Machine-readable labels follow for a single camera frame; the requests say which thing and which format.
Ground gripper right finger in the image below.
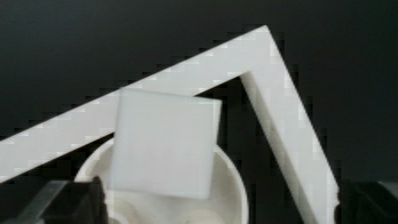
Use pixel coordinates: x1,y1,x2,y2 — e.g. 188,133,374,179
337,181,398,224

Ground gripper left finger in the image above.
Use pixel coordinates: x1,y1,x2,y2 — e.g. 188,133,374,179
10,178,108,224

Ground white round stool seat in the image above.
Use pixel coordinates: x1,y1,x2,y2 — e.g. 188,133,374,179
72,137,250,224

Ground white stool leg with tag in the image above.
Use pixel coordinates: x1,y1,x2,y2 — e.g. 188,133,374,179
108,89,222,199

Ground white L-shaped fence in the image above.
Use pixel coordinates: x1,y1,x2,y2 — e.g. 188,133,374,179
0,27,337,224

